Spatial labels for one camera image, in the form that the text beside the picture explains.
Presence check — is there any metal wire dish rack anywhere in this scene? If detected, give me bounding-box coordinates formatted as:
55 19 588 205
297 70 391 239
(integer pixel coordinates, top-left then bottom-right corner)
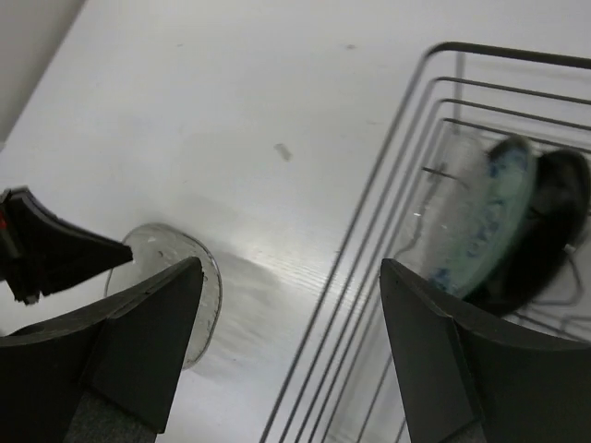
261 42 590 442

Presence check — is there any frosted beige glass plate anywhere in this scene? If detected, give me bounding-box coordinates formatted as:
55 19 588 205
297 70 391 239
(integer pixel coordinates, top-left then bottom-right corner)
103 223 223 370

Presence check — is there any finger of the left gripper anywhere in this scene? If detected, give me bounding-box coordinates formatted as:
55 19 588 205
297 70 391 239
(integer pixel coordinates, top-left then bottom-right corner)
1 186 132 258
6 243 133 305

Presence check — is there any clear ribbed glass plate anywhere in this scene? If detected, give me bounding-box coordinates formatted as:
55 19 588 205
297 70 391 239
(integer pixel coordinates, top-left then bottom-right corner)
393 128 488 280

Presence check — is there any black round plate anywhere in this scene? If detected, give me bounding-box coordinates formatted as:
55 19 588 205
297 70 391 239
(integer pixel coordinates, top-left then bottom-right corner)
464 150 590 317

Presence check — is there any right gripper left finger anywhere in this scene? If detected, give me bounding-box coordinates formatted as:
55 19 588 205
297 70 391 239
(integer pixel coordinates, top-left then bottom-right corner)
0 257 204 443

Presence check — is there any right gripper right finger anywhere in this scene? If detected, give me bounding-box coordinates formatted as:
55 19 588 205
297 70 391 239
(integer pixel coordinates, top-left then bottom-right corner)
380 258 590 442

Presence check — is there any blue patterned ceramic plate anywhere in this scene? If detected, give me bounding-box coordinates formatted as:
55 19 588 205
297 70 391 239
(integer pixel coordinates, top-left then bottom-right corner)
427 135 537 298

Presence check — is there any small clear tape scrap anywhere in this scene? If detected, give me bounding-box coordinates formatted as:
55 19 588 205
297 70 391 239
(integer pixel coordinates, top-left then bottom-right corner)
273 143 293 162

